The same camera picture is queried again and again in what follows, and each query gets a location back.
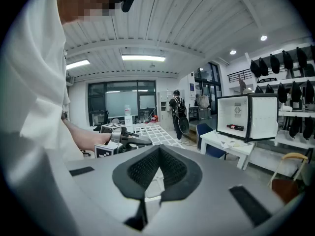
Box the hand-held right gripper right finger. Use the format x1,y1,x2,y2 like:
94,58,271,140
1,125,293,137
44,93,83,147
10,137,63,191
147,144,306,236

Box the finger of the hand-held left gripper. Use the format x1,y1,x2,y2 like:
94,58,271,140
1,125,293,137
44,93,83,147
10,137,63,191
123,130,140,139
126,135,154,152

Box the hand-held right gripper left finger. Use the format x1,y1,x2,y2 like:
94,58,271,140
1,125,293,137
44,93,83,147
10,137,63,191
65,144,161,236

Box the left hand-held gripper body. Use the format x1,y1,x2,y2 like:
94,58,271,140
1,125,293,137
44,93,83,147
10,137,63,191
94,122,128,158

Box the black mini fridge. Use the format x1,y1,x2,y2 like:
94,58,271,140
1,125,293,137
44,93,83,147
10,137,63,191
216,93,280,143

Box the person's left forearm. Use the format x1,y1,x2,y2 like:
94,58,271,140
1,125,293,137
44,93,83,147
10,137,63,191
61,118,112,152

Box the black framed glass partition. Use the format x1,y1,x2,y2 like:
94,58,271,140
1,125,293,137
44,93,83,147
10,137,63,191
88,80,158,127

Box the grey metal lockers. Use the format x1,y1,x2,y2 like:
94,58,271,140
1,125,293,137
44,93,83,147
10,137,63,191
157,89,185,130

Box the white table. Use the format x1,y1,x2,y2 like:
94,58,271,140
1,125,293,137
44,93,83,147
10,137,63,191
200,129,257,170

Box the blue fabric chair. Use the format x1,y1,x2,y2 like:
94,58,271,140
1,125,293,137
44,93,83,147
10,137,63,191
196,123,227,160

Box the white mat with triangles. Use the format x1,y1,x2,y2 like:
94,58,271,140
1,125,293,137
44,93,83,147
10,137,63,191
216,131,254,148

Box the metal storage rack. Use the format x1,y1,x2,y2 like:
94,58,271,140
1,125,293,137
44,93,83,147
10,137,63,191
189,106,212,120

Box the rectangular ceiling light panel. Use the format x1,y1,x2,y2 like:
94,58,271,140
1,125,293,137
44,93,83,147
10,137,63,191
65,59,91,70
122,55,166,62

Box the wooden chair brown seat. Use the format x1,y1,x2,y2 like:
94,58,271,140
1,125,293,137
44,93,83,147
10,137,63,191
267,152,310,205

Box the dark cola bottle red label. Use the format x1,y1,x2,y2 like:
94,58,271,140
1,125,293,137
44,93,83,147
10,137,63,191
226,123,245,132

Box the black framed glass door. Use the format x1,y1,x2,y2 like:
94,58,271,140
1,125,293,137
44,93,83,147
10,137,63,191
194,62,222,108

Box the person's white shirt torso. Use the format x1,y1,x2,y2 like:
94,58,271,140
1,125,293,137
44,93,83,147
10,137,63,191
0,0,84,163

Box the black metal railing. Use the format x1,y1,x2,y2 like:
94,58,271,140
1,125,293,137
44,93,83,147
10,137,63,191
227,69,253,83

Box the person's head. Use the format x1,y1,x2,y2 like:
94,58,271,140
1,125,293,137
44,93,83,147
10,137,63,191
57,0,123,26

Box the white shelving unit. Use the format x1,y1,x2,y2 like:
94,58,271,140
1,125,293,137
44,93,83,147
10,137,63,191
246,42,315,152

